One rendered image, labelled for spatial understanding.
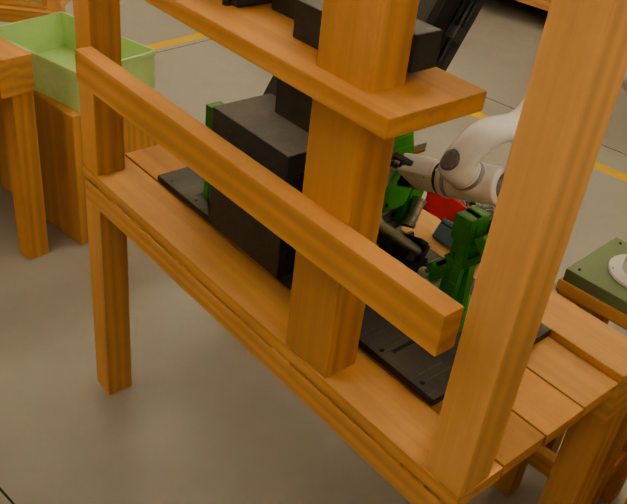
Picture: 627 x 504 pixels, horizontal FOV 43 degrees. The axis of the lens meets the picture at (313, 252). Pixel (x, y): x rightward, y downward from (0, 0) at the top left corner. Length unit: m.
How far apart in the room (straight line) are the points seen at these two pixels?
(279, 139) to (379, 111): 0.58
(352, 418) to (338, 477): 1.02
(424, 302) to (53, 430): 1.77
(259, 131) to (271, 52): 0.41
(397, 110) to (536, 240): 0.32
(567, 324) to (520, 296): 0.78
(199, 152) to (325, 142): 0.38
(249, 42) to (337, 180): 0.31
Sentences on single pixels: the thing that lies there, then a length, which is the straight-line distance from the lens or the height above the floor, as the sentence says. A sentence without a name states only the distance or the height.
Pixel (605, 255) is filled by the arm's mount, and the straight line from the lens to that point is 2.41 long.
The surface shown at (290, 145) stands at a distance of 1.85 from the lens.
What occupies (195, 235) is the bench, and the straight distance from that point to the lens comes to 2.16.
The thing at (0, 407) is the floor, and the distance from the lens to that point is 2.98.
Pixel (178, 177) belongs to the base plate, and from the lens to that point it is 2.38.
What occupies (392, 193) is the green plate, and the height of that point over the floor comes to 1.11.
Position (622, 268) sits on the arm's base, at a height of 0.90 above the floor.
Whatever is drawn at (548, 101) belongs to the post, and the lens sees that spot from 1.16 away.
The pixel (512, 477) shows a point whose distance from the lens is 2.77.
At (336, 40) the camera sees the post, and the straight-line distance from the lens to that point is 1.43.
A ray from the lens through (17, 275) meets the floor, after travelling 3.55.
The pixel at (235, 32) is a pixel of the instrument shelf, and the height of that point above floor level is 1.54.
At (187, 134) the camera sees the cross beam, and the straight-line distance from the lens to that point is 1.81.
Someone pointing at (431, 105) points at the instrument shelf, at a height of 1.54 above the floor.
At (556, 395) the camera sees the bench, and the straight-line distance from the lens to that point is 1.87.
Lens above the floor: 2.07
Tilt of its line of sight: 34 degrees down
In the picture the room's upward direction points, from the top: 7 degrees clockwise
